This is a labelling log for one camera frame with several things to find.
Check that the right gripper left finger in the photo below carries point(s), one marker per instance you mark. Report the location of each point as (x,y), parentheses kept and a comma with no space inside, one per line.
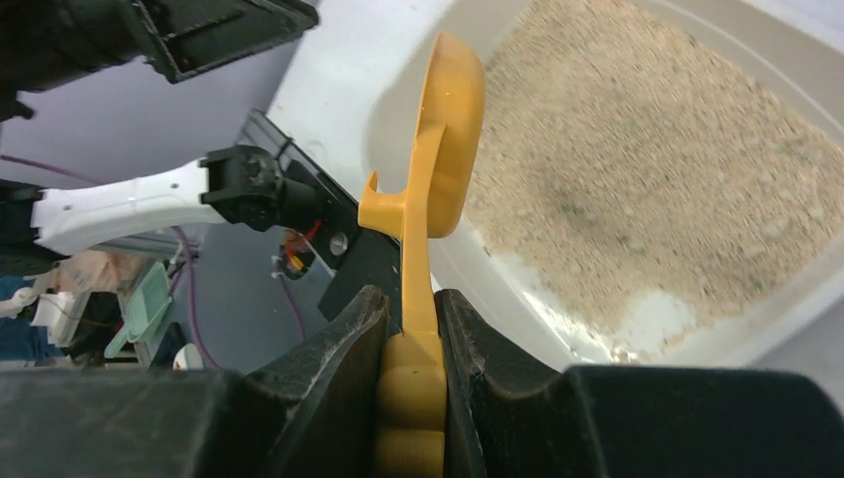
(309,413)

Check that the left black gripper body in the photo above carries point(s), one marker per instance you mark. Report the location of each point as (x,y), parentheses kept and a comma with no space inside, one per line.
(47,44)

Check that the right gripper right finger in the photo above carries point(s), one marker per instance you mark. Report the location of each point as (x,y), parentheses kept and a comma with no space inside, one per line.
(511,415)

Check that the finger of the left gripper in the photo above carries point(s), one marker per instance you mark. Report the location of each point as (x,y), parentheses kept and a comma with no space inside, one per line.
(182,39)

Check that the yellow litter scoop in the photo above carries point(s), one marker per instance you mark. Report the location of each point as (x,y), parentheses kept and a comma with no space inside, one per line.
(412,387)

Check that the white litter box tray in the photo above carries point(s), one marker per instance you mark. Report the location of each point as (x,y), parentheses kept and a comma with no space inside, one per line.
(794,47)

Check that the beige cat litter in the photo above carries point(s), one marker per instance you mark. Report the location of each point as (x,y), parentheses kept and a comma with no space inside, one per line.
(651,185)

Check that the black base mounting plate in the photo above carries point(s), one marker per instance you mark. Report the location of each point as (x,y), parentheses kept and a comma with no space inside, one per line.
(324,256)

